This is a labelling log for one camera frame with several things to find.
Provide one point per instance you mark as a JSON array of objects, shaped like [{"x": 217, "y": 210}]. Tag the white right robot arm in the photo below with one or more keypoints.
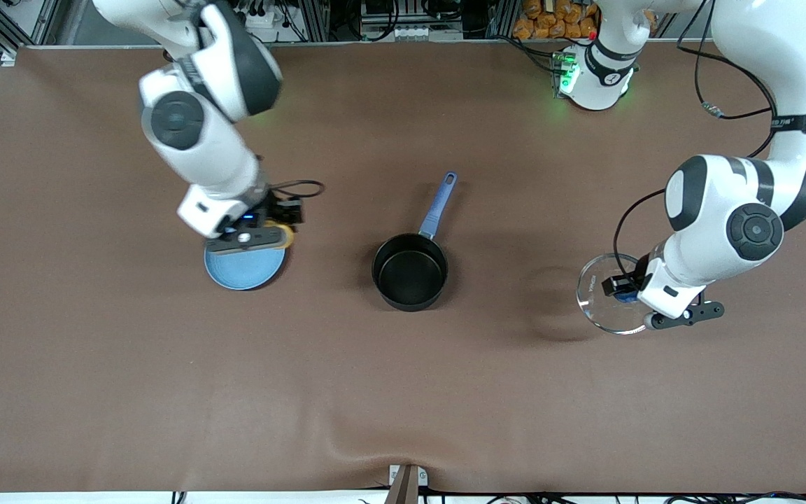
[{"x": 214, "y": 140}]

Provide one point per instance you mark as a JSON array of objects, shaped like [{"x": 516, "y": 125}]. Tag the blue round plate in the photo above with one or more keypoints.
[{"x": 245, "y": 269}]

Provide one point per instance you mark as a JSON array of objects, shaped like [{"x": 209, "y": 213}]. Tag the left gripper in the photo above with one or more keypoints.
[{"x": 634, "y": 279}]

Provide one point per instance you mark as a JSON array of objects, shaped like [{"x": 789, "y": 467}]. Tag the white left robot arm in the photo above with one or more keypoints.
[{"x": 760, "y": 42}]

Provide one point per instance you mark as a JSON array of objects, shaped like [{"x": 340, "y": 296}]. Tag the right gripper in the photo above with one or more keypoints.
[{"x": 278, "y": 211}]

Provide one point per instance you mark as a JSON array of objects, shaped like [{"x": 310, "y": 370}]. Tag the yellow potato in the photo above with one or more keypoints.
[{"x": 285, "y": 236}]

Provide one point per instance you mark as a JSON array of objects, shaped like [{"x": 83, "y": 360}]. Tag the orange netted bag pile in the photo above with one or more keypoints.
[{"x": 557, "y": 17}]

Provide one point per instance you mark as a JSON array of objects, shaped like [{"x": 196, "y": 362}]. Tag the metal table edge bracket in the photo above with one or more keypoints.
[{"x": 406, "y": 483}]

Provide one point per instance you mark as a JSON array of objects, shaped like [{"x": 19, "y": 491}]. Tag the glass lid with steel rim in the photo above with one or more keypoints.
[{"x": 602, "y": 308}]

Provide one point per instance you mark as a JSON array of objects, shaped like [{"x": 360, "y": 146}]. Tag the white power strip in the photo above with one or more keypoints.
[{"x": 413, "y": 31}]

